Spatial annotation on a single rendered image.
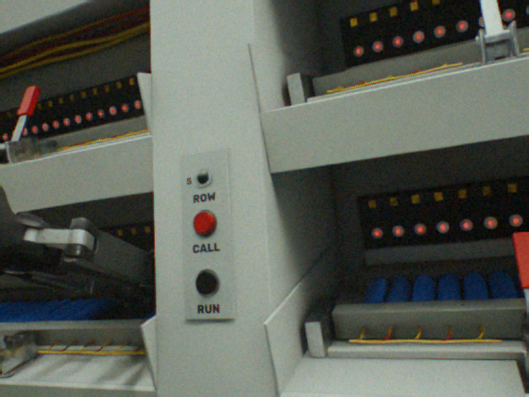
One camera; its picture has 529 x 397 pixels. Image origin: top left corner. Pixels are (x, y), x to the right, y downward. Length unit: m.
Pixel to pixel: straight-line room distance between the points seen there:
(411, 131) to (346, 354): 0.16
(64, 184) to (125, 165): 0.07
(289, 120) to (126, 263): 0.16
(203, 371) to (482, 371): 0.18
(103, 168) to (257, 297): 0.18
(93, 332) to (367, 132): 0.31
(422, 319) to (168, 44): 0.29
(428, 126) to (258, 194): 0.12
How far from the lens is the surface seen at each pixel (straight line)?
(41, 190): 0.47
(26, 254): 0.33
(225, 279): 0.33
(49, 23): 0.67
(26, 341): 0.51
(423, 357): 0.35
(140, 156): 0.39
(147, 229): 0.57
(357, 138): 0.32
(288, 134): 0.33
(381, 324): 0.37
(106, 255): 0.34
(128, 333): 0.45
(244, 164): 0.33
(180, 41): 0.40
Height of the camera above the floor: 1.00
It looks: 10 degrees up
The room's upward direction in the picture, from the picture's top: 4 degrees counter-clockwise
